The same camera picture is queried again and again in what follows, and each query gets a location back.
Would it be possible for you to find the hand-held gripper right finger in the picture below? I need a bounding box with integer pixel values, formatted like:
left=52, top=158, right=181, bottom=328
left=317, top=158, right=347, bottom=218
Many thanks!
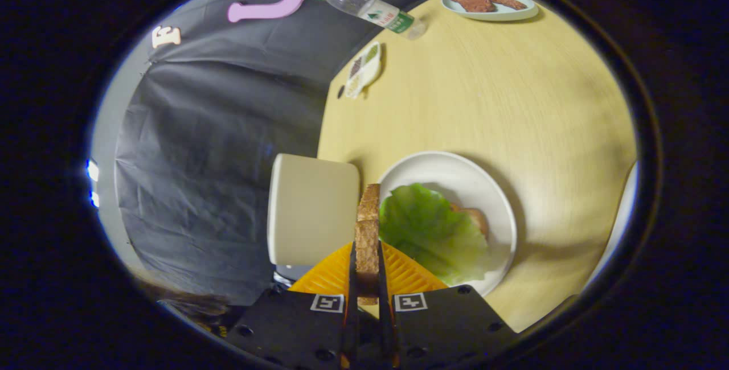
left=377, top=241, right=519, bottom=370

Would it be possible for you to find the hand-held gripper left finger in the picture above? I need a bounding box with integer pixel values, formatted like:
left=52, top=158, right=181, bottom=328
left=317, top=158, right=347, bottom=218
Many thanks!
left=239, top=242, right=358, bottom=370

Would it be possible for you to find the toasted bread slice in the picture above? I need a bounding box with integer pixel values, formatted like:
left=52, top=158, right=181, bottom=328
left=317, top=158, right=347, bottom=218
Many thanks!
left=354, top=183, right=381, bottom=306

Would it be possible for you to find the green lettuce leaf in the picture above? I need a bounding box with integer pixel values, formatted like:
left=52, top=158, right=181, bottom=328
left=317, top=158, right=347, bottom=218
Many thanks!
left=379, top=183, right=490, bottom=285

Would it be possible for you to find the white toaster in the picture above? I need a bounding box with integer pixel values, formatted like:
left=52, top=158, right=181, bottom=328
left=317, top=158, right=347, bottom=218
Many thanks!
left=268, top=154, right=361, bottom=266

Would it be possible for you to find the white bread slice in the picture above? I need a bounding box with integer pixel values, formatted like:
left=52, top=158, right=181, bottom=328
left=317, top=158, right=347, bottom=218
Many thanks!
left=450, top=204, right=490, bottom=238

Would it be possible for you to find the white round plate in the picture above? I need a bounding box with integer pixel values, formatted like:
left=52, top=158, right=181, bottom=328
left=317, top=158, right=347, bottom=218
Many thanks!
left=377, top=151, right=518, bottom=297

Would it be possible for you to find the white seasoning dish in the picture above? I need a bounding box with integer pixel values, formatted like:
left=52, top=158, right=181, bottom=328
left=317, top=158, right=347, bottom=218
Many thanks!
left=344, top=42, right=382, bottom=99

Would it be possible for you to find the white square plate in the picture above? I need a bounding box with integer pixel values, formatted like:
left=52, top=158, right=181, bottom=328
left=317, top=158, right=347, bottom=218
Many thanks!
left=587, top=159, right=638, bottom=285

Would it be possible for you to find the clear plastic water bottle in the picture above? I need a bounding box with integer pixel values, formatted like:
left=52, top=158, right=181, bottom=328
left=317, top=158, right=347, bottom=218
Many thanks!
left=314, top=0, right=428, bottom=40

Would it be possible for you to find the light blue round plate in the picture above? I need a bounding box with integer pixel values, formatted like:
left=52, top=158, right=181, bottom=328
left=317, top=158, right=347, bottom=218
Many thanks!
left=441, top=0, right=539, bottom=22

